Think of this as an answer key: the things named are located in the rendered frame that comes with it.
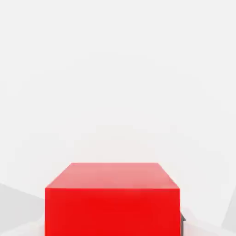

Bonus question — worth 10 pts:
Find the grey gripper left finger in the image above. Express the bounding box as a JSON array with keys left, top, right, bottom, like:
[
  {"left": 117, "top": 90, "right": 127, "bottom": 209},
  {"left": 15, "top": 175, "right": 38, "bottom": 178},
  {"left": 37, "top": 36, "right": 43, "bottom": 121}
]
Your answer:
[{"left": 17, "top": 218, "right": 46, "bottom": 236}]

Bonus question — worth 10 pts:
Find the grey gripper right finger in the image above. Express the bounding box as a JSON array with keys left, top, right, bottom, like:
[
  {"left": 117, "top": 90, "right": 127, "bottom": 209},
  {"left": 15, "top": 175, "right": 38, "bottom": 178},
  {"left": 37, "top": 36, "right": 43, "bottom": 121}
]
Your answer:
[{"left": 179, "top": 211, "right": 217, "bottom": 236}]

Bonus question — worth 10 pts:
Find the small red cube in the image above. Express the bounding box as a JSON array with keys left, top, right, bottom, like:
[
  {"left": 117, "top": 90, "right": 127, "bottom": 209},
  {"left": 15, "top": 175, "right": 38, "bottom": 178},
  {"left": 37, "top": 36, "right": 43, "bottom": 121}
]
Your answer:
[{"left": 44, "top": 162, "right": 181, "bottom": 236}]

